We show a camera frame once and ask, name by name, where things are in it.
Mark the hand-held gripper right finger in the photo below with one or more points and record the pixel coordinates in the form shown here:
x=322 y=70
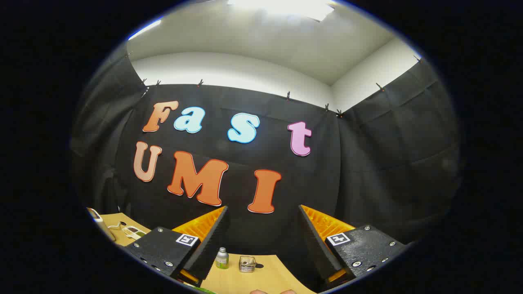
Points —
x=316 y=241

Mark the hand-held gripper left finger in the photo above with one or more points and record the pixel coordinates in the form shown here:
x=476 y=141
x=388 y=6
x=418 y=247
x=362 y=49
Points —
x=212 y=241

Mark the silver and green bottle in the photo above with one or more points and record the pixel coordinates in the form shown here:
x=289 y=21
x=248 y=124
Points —
x=222 y=259

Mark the white divided tray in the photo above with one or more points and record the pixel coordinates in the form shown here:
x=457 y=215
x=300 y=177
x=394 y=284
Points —
x=134 y=232

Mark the black backdrop cloth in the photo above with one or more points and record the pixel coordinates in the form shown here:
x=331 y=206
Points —
x=367 y=163

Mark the cream toaster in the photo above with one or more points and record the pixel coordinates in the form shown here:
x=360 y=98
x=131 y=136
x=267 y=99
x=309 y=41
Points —
x=100 y=222

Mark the row of backdrop clips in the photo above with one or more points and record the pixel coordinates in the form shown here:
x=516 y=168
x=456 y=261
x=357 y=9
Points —
x=288 y=96

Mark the ceiling light panel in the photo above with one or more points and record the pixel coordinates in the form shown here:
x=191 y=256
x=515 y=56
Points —
x=282 y=7

